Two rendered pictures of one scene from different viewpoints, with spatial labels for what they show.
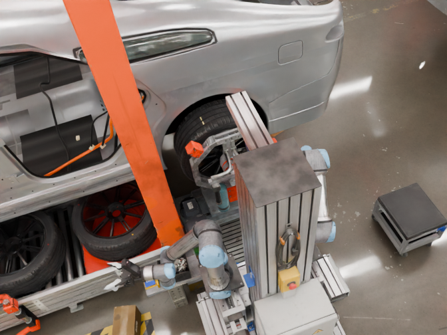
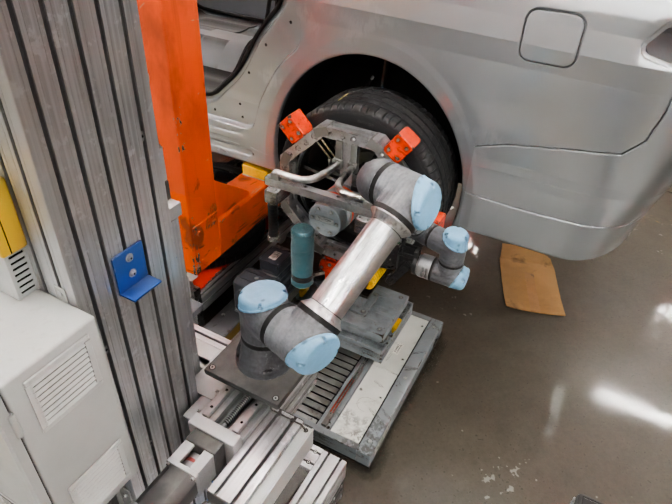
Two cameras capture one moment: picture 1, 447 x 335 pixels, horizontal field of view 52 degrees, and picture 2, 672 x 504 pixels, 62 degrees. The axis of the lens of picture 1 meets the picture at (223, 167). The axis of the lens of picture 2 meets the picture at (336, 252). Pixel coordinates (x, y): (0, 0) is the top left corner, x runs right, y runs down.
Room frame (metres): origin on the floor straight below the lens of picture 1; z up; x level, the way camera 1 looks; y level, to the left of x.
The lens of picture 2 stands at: (0.62, -1.13, 1.91)
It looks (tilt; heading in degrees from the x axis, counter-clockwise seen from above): 37 degrees down; 39
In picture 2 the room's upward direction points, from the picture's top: 3 degrees clockwise
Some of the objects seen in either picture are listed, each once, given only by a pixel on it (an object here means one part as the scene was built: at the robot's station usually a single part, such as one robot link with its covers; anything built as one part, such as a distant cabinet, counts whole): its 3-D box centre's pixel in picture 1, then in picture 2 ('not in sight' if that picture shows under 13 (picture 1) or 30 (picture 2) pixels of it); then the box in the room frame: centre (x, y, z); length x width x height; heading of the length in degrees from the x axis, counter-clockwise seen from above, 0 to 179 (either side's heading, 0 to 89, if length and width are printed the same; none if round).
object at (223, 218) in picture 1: (225, 200); (348, 312); (2.18, 0.02, 0.13); 0.50 x 0.36 x 0.10; 103
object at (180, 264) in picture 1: (174, 268); not in sight; (1.42, 0.43, 0.51); 0.20 x 0.14 x 0.13; 98
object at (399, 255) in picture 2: not in sight; (401, 256); (1.86, -0.40, 0.86); 0.12 x 0.08 x 0.09; 103
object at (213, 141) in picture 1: (229, 160); (347, 198); (2.02, -0.05, 0.85); 0.54 x 0.07 x 0.54; 103
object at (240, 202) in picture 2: not in sight; (240, 186); (1.98, 0.50, 0.69); 0.52 x 0.17 x 0.35; 13
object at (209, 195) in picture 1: (227, 185); (357, 283); (2.18, -0.01, 0.32); 0.40 x 0.30 x 0.28; 103
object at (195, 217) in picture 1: (193, 218); (274, 287); (1.96, 0.29, 0.26); 0.42 x 0.18 x 0.35; 13
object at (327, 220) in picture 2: (233, 167); (338, 207); (1.95, -0.06, 0.85); 0.21 x 0.14 x 0.14; 13
